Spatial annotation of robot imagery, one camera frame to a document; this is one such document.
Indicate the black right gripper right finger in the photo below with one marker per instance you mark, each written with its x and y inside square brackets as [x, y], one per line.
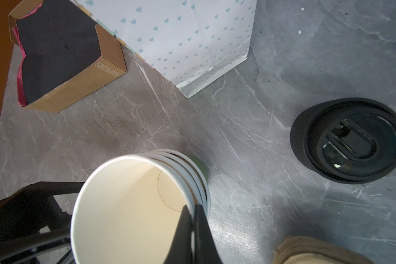
[193, 242]

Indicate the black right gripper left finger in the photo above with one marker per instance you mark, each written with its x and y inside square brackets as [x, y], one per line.
[32, 223]

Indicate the white paper cup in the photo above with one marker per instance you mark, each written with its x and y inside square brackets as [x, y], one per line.
[128, 210]

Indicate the stack of green paper cups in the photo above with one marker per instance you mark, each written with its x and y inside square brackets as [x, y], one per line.
[197, 170]

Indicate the stack of pulp cup carriers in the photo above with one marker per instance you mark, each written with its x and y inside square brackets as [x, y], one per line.
[308, 250]

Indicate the cardboard napkin box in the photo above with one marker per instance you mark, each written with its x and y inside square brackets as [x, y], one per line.
[110, 66]

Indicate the stack of black cup lids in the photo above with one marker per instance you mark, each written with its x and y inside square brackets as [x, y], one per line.
[349, 141]

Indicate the cartoon animal paper gift bag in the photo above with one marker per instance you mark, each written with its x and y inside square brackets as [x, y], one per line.
[190, 43]

